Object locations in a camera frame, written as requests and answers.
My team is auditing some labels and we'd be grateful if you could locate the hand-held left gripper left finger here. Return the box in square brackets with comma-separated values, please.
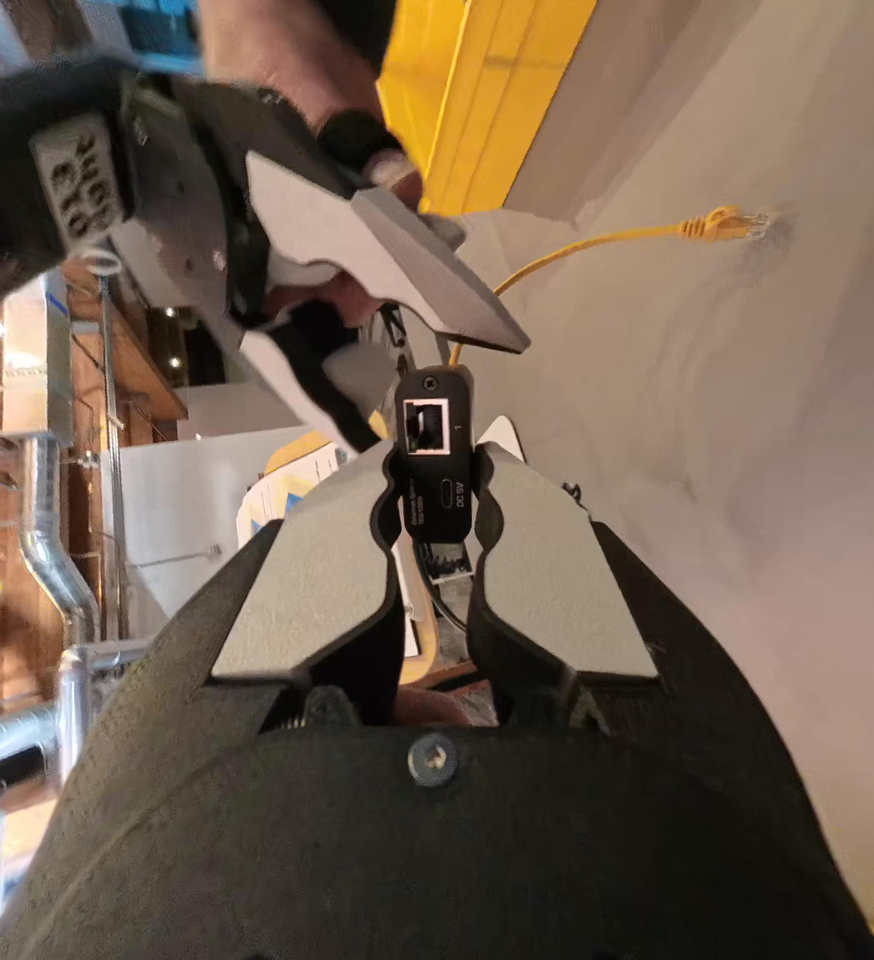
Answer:
[210, 442, 402, 726]

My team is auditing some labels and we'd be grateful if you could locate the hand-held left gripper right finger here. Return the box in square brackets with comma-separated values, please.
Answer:
[467, 441, 660, 726]

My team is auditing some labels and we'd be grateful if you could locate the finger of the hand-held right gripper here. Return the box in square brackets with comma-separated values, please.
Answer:
[245, 150, 533, 355]
[240, 303, 402, 455]

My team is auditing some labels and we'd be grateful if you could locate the black ethernet cable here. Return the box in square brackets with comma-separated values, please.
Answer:
[414, 536, 477, 635]

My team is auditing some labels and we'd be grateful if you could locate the black network switch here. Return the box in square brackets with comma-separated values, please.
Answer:
[394, 365, 477, 543]

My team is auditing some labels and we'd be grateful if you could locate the yellow plastic bin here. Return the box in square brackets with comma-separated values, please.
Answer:
[375, 0, 600, 219]

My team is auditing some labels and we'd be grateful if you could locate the orange ethernet cable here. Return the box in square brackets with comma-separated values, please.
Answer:
[448, 206, 774, 370]

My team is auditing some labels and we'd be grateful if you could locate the person's right hand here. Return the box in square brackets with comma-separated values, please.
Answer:
[200, 0, 469, 250]

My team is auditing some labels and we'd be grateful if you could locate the person's left hand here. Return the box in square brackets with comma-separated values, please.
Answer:
[394, 686, 477, 727]

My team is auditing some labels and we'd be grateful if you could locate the printed instruction sheet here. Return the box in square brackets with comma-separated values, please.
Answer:
[245, 442, 355, 541]

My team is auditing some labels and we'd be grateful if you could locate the white document stand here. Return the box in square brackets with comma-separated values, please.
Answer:
[236, 414, 525, 690]

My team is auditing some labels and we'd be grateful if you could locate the silver air duct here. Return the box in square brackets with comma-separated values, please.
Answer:
[20, 270, 104, 648]

